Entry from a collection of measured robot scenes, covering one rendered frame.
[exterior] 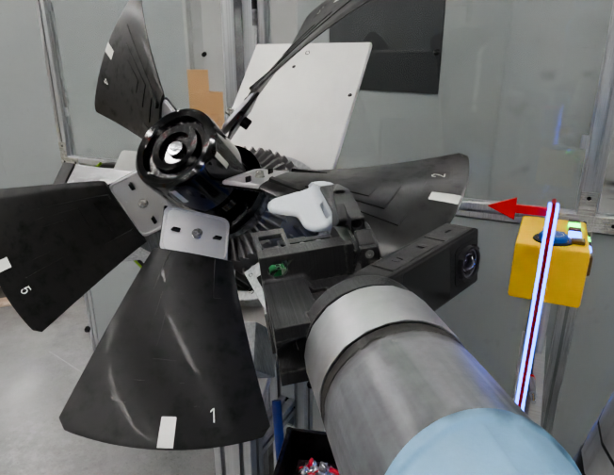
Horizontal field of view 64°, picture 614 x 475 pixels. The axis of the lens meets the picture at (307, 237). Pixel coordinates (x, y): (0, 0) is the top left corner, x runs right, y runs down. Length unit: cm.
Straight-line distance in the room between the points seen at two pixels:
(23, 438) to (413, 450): 213
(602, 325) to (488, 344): 27
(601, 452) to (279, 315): 17
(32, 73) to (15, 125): 56
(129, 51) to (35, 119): 512
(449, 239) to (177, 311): 37
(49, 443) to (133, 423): 160
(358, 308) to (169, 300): 41
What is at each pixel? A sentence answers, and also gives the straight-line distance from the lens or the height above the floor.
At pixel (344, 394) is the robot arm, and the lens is 21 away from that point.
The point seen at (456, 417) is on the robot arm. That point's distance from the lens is 17.
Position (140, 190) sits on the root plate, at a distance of 74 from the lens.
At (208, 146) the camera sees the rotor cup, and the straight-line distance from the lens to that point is 63.
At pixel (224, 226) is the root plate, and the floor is 111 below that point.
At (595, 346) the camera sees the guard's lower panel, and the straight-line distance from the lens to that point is 142.
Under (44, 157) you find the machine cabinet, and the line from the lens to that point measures 604.
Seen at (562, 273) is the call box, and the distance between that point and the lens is 82.
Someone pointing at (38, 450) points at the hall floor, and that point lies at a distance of 218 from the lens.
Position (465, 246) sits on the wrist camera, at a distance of 37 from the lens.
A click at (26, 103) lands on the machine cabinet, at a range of 596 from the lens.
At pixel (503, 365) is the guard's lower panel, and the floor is 56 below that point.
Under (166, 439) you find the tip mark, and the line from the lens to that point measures 60.
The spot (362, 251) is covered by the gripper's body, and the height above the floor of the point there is 121.
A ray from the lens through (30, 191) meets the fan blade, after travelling 81.
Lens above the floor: 132
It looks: 19 degrees down
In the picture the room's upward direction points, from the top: straight up
